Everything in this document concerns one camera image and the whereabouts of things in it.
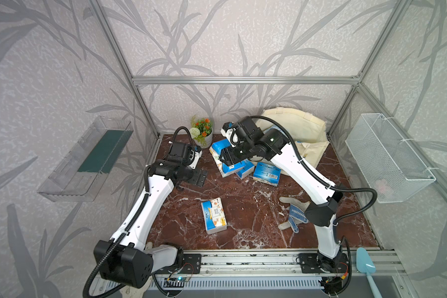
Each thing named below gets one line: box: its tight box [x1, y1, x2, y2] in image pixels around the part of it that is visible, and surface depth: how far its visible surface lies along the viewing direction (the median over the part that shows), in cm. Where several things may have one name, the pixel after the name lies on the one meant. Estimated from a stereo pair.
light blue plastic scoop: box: [356, 247, 383, 298], surface depth 74 cm
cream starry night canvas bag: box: [258, 106, 330, 170], surface depth 93 cm
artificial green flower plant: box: [189, 117, 213, 147], surface depth 105 cm
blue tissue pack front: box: [201, 196, 228, 235], surface depth 82 cm
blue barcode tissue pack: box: [235, 158, 256, 180], surface depth 99 cm
